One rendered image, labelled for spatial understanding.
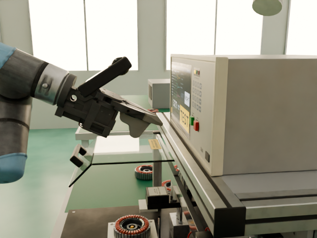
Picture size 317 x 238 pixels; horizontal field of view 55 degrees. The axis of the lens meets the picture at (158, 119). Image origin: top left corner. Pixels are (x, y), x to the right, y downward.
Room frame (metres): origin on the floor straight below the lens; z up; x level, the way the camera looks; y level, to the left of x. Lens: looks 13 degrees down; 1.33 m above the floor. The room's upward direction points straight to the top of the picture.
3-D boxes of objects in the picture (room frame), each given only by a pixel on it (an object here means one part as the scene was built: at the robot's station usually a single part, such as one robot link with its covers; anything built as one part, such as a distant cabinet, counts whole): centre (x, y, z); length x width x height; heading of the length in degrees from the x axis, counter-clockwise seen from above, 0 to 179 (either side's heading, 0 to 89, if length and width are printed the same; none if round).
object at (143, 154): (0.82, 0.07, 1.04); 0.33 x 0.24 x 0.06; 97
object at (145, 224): (0.83, 0.08, 0.80); 0.11 x 0.11 x 0.04
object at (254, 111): (0.73, -0.26, 1.22); 0.44 x 0.39 x 0.20; 7
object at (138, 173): (1.34, 0.06, 0.77); 0.11 x 0.11 x 0.04
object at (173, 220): (0.84, -0.06, 0.80); 0.07 x 0.05 x 0.06; 7
